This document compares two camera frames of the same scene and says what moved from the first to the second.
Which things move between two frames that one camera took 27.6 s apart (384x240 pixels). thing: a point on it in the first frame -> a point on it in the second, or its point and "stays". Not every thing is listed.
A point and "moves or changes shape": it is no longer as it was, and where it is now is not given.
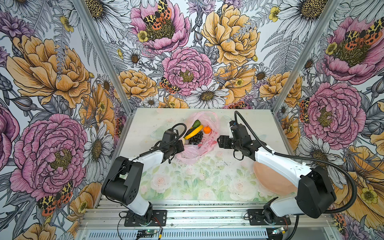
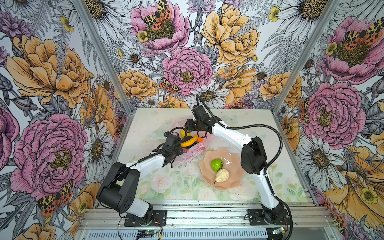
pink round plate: x=273 y=182 -> x=231 y=162
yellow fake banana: x=193 y=132 -> x=190 y=141
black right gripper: x=224 y=140 -> x=189 y=125
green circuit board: x=149 y=232 stays
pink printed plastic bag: x=211 y=125 moves or changes shape
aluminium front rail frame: x=209 y=219 stays
